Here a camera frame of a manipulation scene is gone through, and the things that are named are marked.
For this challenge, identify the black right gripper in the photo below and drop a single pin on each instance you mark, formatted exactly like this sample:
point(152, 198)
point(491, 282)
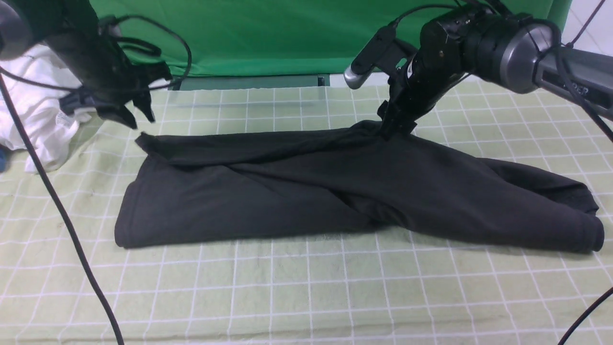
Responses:
point(434, 68)

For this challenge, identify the blue object at edge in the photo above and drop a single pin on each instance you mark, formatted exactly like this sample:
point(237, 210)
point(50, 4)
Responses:
point(3, 160)

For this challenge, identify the dark gray long-sleeved shirt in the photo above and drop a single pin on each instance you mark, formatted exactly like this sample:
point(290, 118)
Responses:
point(194, 189)

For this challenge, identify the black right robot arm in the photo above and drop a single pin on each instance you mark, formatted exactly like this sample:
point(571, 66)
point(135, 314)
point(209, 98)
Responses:
point(516, 51)

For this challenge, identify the green backdrop cloth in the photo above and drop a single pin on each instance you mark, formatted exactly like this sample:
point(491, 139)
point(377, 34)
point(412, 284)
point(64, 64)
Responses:
point(276, 37)

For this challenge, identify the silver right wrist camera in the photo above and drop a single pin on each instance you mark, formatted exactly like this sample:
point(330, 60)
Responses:
point(371, 56)

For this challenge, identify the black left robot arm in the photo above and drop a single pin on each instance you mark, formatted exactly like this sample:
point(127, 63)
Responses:
point(26, 23)

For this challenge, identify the white crumpled shirt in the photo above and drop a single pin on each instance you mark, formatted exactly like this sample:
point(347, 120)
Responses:
point(50, 130)

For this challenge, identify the light green checkered tablecloth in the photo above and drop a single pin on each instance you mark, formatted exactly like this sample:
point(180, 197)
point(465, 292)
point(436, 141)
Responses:
point(389, 288)

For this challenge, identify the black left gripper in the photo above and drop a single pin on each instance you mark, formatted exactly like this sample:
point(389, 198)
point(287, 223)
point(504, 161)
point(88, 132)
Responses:
point(109, 80)

